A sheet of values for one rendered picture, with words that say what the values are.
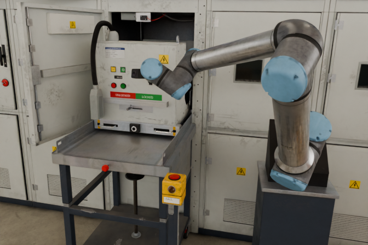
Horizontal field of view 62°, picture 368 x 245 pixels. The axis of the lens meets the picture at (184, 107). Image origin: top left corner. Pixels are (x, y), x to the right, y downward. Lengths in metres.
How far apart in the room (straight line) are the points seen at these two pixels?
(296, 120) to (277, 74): 0.22
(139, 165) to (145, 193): 0.90
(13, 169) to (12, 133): 0.31
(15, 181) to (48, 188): 0.31
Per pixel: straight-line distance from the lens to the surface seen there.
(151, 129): 1.81
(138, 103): 1.76
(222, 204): 2.26
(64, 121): 1.99
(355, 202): 2.30
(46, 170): 2.69
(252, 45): 1.04
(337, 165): 2.16
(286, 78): 0.81
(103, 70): 1.86
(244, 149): 2.06
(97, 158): 1.58
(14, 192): 2.98
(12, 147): 2.80
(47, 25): 1.86
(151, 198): 2.38
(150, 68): 1.26
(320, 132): 1.38
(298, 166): 1.27
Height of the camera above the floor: 1.47
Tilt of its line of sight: 15 degrees down
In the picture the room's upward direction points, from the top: 1 degrees clockwise
